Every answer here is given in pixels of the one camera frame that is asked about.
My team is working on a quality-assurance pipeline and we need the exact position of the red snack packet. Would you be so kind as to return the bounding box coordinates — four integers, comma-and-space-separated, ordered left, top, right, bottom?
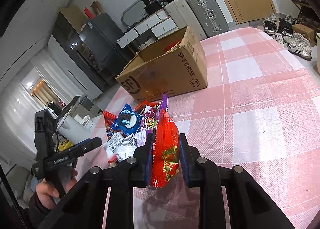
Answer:
103, 111, 117, 139

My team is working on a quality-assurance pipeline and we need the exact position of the silver white snack packet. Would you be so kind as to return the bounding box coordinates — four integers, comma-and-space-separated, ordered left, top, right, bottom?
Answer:
103, 130, 146, 163

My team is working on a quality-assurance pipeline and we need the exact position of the blue Oreo snack packet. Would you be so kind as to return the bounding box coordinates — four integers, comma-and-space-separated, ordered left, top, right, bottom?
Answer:
114, 104, 142, 136

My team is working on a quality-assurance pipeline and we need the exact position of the red chip snack bag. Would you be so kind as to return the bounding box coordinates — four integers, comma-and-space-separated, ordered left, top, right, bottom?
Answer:
150, 110, 180, 188

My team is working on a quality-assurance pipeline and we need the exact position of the purple candy snack bag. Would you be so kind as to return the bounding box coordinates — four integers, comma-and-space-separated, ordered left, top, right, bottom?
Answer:
139, 94, 169, 131

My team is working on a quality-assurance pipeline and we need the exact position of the person's left hand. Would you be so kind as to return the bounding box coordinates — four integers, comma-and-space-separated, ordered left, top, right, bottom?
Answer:
35, 169, 79, 211

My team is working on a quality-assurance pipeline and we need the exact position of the dark tall cabinet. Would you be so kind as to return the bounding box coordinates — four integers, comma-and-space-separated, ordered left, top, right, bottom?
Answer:
52, 6, 114, 91

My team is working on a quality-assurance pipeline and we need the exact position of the black refrigerator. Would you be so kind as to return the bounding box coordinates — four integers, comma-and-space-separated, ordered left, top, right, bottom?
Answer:
79, 14, 134, 76

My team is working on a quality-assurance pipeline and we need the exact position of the brown cardboard SF box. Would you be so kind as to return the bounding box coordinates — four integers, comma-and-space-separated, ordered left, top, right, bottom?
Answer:
116, 26, 208, 102

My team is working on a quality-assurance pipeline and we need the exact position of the oval mirror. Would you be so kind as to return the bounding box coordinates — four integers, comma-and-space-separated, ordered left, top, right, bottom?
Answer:
121, 0, 149, 28

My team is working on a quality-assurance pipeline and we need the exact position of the white drawer desk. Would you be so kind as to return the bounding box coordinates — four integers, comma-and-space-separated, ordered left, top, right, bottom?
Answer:
117, 9, 178, 48

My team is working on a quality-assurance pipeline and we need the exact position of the beige suitcase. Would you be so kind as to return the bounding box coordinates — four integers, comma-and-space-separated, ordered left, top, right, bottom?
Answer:
164, 0, 207, 41

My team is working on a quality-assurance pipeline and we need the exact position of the pile of shoes on floor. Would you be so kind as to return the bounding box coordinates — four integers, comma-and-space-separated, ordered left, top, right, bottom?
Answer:
263, 13, 312, 61

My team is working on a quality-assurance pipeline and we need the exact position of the silver grey suitcase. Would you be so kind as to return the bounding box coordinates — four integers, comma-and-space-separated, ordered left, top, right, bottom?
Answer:
187, 0, 229, 38

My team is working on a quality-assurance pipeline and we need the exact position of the small cardboard box on floor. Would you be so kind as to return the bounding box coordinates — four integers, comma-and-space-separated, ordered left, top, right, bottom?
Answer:
292, 24, 315, 47

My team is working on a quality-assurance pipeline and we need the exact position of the beige waste bin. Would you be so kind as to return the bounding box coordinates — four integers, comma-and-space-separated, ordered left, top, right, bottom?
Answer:
316, 32, 320, 74

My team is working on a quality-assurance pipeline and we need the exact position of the shoe rack with shoes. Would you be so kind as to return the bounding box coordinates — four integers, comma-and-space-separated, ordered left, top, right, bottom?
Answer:
291, 0, 319, 28

